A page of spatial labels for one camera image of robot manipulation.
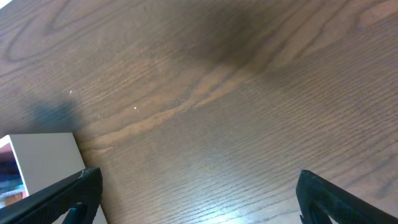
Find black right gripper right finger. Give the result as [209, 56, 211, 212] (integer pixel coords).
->
[296, 170, 397, 224]

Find white box pink interior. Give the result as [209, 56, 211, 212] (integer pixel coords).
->
[1, 133, 107, 224]

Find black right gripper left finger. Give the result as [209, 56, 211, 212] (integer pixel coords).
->
[1, 167, 103, 224]

